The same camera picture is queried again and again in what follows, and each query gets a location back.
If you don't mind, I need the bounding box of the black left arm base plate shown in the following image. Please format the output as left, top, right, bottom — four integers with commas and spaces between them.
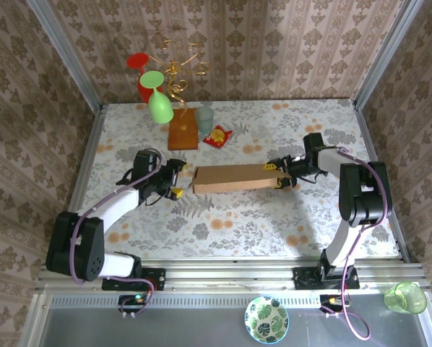
102, 267, 166, 292

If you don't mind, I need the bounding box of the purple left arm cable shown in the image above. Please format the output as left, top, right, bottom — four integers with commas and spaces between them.
70, 147, 163, 319

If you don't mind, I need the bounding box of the aluminium frame cross rail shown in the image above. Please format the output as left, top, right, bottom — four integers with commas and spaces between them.
35, 258, 430, 294

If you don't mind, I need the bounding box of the translucent grey plastic cup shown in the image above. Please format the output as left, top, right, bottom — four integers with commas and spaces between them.
194, 106, 215, 135

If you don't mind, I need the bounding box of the green transparent plastic cup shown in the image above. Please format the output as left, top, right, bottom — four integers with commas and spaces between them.
383, 280, 428, 314

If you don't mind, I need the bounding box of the gold wire rack wooden base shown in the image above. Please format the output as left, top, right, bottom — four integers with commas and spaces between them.
149, 38, 210, 151

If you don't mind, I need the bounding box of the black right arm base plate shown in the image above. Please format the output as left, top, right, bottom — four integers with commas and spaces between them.
293, 266, 360, 290

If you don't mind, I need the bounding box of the aluminium frame post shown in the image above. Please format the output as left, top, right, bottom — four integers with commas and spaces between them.
26, 0, 104, 113
352, 0, 425, 109

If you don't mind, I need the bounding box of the aluminium frame side rail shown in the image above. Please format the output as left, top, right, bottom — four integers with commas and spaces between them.
51, 104, 105, 265
352, 100, 412, 263

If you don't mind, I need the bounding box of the grey metal shelf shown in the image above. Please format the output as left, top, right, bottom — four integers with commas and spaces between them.
19, 292, 432, 347

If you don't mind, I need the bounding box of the red snack packet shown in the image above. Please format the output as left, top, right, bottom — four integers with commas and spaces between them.
202, 124, 234, 149

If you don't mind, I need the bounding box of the red plastic wine glass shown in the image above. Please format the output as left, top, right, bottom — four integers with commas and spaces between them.
126, 53, 163, 104

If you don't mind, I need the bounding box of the brown cardboard paper box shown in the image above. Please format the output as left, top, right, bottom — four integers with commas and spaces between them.
188, 163, 280, 195

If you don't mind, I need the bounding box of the leaf pattern bowl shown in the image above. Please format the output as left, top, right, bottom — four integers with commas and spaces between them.
243, 295, 290, 344

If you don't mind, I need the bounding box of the green plastic wine glass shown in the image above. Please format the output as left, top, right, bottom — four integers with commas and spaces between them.
139, 70, 174, 126

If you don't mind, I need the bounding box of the floral tablecloth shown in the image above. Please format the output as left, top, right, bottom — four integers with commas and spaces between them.
69, 99, 401, 260

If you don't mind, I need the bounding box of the small black connector box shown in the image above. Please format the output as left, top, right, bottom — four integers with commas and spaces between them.
319, 294, 350, 314
118, 294, 148, 314

